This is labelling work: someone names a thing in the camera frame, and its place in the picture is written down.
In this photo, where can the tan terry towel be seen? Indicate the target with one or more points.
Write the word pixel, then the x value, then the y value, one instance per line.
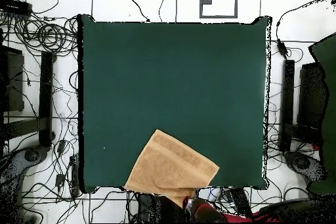
pixel 170 166

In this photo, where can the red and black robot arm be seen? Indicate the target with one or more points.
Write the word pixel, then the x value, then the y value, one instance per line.
pixel 210 213

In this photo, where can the black power strip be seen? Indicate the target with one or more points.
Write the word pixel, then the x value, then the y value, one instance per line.
pixel 15 7
pixel 74 176
pixel 240 201

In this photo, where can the dark grey stand base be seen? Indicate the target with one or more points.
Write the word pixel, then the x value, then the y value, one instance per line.
pixel 304 163
pixel 31 155

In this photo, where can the black power adapter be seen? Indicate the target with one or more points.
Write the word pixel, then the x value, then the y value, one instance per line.
pixel 61 147
pixel 59 180
pixel 282 48

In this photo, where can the dark green table cloth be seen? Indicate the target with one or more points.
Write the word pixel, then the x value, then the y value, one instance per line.
pixel 157 76

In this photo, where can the black box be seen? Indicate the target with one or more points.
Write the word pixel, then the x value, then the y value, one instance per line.
pixel 311 90
pixel 13 82

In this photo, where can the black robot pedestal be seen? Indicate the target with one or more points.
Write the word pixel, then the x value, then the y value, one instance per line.
pixel 157 208

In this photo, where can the black stand leg frame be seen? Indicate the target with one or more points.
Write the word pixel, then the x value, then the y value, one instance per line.
pixel 288 90
pixel 46 90

